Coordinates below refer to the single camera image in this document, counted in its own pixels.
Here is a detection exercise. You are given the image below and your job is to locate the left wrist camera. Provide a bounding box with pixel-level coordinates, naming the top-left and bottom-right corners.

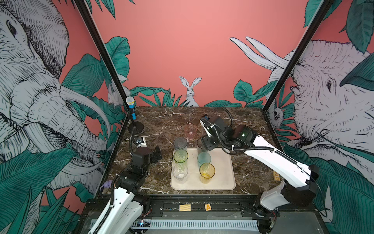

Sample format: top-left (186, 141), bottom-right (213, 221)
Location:
top-left (133, 136), bottom-right (147, 148)

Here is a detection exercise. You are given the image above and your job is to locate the wooden block on rail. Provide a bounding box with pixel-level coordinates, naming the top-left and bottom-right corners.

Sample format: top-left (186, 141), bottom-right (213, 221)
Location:
top-left (179, 204), bottom-right (191, 212)

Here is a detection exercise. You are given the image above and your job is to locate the light green tall glass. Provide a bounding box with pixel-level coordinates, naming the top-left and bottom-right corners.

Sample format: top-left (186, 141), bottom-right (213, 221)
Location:
top-left (173, 149), bottom-right (189, 170)

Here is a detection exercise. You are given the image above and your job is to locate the black frame post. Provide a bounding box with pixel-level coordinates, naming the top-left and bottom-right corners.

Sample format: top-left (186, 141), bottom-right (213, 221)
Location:
top-left (262, 0), bottom-right (334, 113)
top-left (74, 0), bottom-right (127, 105)

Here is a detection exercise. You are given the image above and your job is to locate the white ventilated strip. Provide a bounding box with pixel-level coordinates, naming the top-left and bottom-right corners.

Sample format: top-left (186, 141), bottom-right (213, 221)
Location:
top-left (131, 219), bottom-right (259, 231)

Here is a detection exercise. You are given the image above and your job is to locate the small wooden block on table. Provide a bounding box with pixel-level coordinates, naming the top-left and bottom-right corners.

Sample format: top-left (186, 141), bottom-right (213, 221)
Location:
top-left (273, 171), bottom-right (281, 181)

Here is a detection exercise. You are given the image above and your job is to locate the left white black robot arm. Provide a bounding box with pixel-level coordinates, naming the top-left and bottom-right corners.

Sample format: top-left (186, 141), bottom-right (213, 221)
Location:
top-left (89, 146), bottom-right (162, 234)

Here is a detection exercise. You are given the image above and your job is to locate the blue tall plastic glass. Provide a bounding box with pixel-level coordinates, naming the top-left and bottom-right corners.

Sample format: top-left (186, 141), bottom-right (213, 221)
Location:
top-left (173, 137), bottom-right (188, 151)

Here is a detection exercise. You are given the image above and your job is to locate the clear faceted glass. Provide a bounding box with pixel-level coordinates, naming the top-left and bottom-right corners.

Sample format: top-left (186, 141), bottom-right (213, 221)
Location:
top-left (172, 163), bottom-right (189, 181)

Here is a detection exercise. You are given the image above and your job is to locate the beige plastic tray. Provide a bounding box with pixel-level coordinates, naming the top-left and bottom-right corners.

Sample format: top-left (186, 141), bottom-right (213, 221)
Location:
top-left (170, 148), bottom-right (236, 190)

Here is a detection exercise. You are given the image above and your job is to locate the right black frame post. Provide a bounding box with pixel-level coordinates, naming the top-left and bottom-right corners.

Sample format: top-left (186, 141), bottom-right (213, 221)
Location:
top-left (262, 0), bottom-right (334, 113)

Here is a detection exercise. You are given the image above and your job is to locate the dark grey tall glass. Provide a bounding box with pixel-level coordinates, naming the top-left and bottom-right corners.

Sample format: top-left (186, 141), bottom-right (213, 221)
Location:
top-left (197, 138), bottom-right (208, 154)

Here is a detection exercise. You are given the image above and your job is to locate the microphone on black stand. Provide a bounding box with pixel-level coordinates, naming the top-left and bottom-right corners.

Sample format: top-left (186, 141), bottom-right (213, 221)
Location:
top-left (126, 97), bottom-right (144, 134)

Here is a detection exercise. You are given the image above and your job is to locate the frosted teal textured glass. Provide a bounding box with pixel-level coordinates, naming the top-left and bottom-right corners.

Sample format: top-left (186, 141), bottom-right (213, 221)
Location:
top-left (197, 152), bottom-right (211, 168)

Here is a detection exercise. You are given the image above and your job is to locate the left black frame post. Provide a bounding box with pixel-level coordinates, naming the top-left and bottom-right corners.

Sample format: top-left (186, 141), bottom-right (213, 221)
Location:
top-left (74, 0), bottom-right (127, 105)

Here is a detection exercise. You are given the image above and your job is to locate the tall yellow glass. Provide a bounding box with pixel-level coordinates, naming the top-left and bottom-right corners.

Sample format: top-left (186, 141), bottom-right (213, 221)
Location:
top-left (199, 163), bottom-right (216, 184)

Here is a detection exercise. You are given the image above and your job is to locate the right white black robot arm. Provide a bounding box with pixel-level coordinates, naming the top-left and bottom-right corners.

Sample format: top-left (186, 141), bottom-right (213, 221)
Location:
top-left (200, 115), bottom-right (319, 214)

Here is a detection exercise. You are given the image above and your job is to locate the orange letter A tag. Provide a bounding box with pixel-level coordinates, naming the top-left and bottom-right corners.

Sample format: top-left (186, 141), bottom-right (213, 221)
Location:
top-left (205, 204), bottom-right (212, 211)

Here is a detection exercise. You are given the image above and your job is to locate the pink short glass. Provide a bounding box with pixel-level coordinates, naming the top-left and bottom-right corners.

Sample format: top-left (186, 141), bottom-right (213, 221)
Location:
top-left (185, 124), bottom-right (197, 140)

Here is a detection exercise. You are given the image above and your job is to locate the black front rail base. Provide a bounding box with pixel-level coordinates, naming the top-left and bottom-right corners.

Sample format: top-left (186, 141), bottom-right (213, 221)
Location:
top-left (72, 192), bottom-right (329, 234)

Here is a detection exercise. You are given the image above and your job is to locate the purple toy figure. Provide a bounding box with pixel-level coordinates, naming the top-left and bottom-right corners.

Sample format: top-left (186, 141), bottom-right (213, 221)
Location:
top-left (99, 180), bottom-right (112, 191)

